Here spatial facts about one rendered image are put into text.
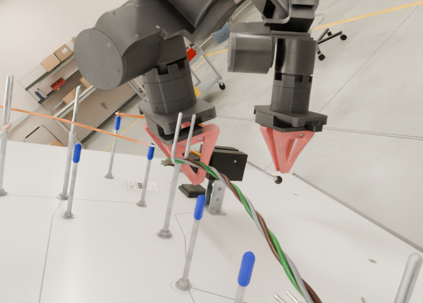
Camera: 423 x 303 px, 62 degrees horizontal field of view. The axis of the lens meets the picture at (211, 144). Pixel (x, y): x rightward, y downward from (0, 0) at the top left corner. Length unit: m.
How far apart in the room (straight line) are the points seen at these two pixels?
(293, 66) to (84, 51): 0.29
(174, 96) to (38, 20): 8.20
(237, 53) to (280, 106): 0.10
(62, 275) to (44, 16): 8.33
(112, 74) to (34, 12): 8.27
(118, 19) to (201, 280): 0.25
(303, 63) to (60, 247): 0.38
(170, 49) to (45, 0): 8.29
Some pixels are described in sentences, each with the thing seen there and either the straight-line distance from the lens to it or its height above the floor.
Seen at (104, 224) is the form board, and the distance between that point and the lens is 0.43.
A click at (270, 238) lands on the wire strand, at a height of 1.21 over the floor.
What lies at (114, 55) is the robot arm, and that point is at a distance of 0.33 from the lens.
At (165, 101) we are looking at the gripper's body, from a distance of 0.41.
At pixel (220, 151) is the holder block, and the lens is 0.48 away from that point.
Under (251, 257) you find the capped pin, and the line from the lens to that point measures 0.22.
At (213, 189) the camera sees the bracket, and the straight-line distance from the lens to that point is 0.50.
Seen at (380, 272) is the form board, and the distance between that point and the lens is 0.49.
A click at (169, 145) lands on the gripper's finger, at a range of 0.39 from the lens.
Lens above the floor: 1.36
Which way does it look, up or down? 22 degrees down
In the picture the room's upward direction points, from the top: 39 degrees counter-clockwise
